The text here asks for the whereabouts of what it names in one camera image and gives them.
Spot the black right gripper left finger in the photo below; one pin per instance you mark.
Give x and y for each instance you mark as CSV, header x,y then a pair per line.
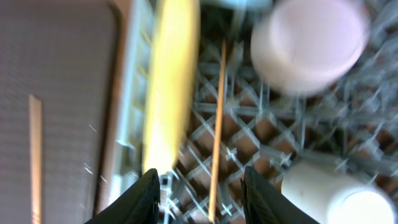
x,y
139,204

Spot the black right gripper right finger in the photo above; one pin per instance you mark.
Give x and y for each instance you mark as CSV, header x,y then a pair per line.
x,y
263,204

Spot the wooden chopstick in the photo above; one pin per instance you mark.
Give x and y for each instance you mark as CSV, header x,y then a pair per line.
x,y
35,130
217,138

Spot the pale green cup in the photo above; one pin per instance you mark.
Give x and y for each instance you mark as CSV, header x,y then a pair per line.
x,y
331,196

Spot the yellow plate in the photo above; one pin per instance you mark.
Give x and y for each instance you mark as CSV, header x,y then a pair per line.
x,y
172,73

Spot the pink bowl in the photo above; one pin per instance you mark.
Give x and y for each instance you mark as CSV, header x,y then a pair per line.
x,y
304,46

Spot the light blue bowl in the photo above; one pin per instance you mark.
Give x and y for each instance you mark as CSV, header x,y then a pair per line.
x,y
240,4

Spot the grey plastic dishwasher rack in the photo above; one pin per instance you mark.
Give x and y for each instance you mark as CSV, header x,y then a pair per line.
x,y
351,126

